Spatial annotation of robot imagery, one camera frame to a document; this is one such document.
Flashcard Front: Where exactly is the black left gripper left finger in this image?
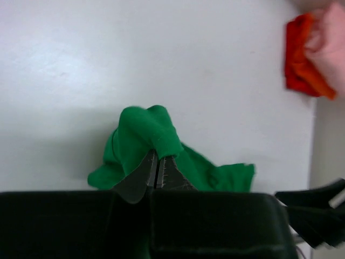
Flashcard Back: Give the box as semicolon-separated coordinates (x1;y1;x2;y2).
112;150;158;203

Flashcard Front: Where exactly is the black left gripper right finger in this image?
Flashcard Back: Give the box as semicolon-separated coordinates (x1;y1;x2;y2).
156;156;196;190

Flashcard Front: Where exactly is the green t shirt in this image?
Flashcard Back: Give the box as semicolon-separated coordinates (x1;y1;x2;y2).
87;105;256;193

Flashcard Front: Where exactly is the orange t shirt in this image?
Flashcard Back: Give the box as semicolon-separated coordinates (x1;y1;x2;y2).
293;13;337;100

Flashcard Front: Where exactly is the red t shirt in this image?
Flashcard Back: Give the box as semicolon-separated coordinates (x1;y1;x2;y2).
284;14;320;97

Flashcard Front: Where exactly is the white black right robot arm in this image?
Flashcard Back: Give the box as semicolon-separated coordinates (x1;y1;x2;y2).
274;179;344;249

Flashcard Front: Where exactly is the person's bare hand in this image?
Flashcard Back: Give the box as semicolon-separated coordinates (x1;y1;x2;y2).
305;2;344;96

